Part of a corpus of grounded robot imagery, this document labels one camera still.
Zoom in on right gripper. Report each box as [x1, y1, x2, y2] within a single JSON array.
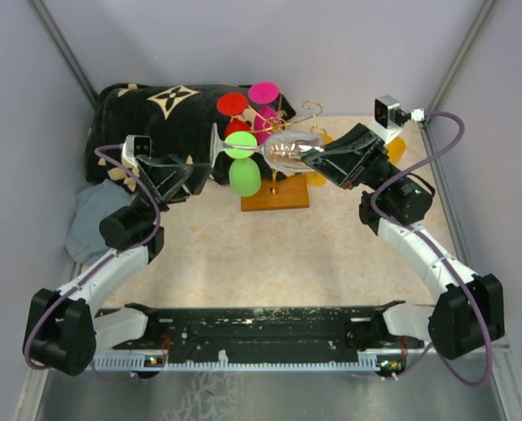
[[300, 124, 404, 196]]

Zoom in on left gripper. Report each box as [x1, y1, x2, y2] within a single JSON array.
[[132, 154, 214, 228]]

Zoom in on orange wine glass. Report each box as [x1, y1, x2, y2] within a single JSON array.
[[305, 132, 333, 187], [385, 137, 406, 165]]

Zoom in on green plastic wine glass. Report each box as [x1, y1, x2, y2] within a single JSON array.
[[225, 132, 261, 197]]

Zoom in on clear wine glass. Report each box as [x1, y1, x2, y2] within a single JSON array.
[[210, 123, 325, 174]]

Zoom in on pink plastic wine glass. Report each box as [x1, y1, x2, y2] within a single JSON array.
[[248, 82, 280, 132]]

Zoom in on red plastic wine glass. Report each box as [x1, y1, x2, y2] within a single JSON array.
[[217, 93, 250, 138]]

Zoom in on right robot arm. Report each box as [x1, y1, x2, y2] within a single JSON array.
[[298, 124, 504, 360]]

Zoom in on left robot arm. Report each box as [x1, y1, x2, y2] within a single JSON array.
[[23, 155, 212, 376]]

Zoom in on black floral pillow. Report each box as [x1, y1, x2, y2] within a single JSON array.
[[83, 83, 249, 192]]

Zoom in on grey cloth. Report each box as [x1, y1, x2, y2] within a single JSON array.
[[65, 180, 132, 265]]

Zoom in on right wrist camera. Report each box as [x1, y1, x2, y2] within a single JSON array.
[[369, 95, 425, 145]]

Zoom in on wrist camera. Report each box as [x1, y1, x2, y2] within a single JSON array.
[[121, 135, 153, 168], [369, 95, 425, 145]]

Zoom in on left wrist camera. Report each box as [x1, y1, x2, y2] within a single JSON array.
[[121, 135, 153, 168]]

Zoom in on gold wire glass rack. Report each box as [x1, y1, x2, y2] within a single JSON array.
[[241, 101, 327, 212]]

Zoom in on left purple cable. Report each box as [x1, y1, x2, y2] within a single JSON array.
[[22, 144, 163, 386]]

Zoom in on purple cable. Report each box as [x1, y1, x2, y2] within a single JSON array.
[[369, 110, 494, 387], [22, 144, 163, 386]]

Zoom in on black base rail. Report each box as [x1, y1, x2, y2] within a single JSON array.
[[112, 303, 424, 375]]

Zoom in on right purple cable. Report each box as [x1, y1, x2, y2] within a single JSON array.
[[369, 110, 494, 387]]

